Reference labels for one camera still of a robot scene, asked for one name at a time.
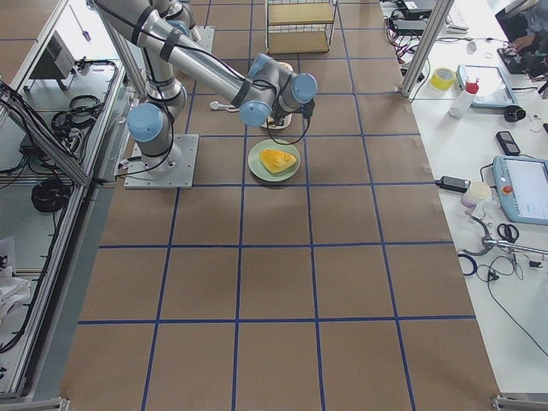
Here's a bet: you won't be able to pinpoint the blue teach pendant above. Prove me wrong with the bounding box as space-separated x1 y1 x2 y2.
492 156 547 226
456 64 518 109

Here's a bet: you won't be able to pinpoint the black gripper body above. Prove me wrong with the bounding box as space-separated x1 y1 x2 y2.
271 102 295 121

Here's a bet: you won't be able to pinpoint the black scissors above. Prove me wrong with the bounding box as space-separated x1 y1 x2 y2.
497 223 520 244

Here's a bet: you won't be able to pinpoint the coiled black cable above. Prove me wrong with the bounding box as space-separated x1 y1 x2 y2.
31 176 72 213

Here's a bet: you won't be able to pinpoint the wire basket with wooden shelf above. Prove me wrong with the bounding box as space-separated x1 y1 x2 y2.
265 0 338 54

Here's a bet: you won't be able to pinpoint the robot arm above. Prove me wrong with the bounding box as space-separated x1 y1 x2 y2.
96 1 318 176

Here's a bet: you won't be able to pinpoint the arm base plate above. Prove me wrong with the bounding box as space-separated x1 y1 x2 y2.
188 25 215 59
123 134 199 189

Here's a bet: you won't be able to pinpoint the white toaster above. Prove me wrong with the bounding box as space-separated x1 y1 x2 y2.
261 114 292 130

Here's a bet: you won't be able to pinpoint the white toaster power cable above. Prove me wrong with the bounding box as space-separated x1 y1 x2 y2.
209 99 240 114

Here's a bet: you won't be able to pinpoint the light green plate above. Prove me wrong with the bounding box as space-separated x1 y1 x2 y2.
247 140 301 182

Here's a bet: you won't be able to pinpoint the triangular yellow bread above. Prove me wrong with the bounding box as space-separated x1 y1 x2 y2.
259 149 297 175

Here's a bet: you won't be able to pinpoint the clear bottle red cap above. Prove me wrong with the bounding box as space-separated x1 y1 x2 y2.
448 78 480 119

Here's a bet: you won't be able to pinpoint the grey control box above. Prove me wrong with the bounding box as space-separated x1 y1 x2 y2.
29 31 75 91

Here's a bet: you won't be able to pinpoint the aluminium frame post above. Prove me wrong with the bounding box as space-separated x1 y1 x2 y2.
400 0 454 97

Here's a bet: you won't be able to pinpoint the black power adapter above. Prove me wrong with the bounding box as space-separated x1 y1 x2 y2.
435 176 471 194

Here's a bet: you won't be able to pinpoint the yellow tape roll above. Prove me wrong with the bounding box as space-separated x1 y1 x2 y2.
430 68 456 91

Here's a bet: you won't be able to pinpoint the white paper cup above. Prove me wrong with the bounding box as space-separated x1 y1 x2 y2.
461 182 491 208

